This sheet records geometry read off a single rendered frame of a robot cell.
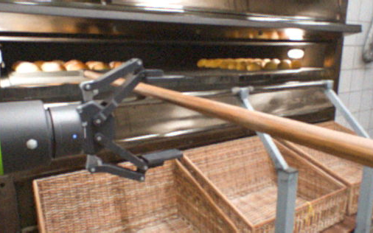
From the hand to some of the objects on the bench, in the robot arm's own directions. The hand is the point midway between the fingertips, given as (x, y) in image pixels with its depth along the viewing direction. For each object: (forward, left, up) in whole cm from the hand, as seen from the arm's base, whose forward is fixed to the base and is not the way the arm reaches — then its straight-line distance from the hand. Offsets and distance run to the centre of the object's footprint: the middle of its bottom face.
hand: (174, 117), depth 52 cm
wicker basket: (+6, +42, -60) cm, 74 cm away
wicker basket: (+66, +42, -60) cm, 99 cm away
